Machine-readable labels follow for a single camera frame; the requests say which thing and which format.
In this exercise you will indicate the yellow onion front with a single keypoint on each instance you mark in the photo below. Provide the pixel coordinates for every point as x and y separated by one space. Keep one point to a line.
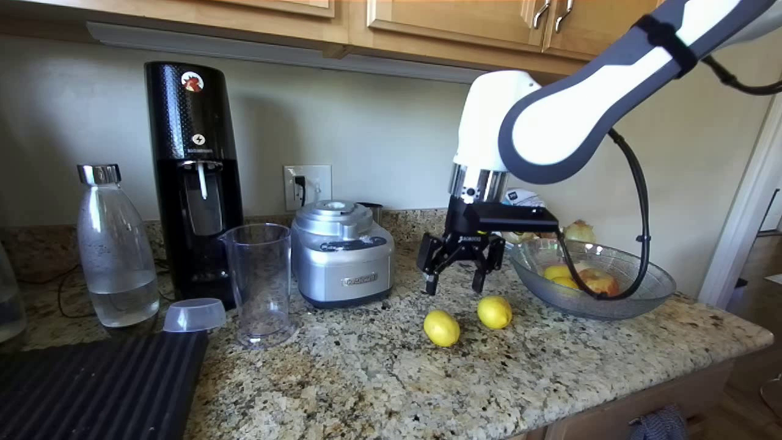
581 231

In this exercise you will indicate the white wall outlet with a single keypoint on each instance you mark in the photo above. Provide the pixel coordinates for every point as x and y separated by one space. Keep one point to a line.
306 184

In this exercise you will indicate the clear glass bowl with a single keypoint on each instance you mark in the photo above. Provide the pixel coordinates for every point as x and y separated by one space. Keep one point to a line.
532 255

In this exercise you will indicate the yellow lemon with sticker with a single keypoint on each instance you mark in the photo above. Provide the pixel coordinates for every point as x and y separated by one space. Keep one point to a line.
440 327

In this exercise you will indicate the wooden upper cabinets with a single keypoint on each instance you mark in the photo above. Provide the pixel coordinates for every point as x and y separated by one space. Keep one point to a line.
543 38

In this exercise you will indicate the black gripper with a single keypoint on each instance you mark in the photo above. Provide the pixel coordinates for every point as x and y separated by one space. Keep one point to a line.
465 223

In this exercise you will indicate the grey hanging towel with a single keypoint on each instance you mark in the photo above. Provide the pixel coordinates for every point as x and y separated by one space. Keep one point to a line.
664 423

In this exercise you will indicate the black ribbed drying mat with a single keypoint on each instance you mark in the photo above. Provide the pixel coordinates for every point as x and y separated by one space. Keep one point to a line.
130 388

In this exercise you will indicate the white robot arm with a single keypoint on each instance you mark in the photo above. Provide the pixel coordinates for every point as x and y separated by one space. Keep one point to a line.
537 133

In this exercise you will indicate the yellow lemon top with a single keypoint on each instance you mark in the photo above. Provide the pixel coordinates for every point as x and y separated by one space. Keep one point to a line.
494 311

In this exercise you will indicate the red yellow apple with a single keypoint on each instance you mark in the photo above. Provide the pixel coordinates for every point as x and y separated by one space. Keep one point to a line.
604 284

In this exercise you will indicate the clear water bottle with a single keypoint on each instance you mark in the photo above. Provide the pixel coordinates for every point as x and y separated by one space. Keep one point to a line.
115 255

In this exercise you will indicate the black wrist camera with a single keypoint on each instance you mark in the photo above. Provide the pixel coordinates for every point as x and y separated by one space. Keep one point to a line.
517 218

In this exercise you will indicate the black soda maker machine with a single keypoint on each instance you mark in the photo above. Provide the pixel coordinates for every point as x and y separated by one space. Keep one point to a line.
196 174

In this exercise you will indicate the clear plastic measuring cup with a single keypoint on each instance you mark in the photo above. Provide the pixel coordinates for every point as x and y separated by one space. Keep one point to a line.
259 272

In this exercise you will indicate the silver food processor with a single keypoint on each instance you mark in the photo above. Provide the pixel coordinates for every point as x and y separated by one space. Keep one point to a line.
340 255

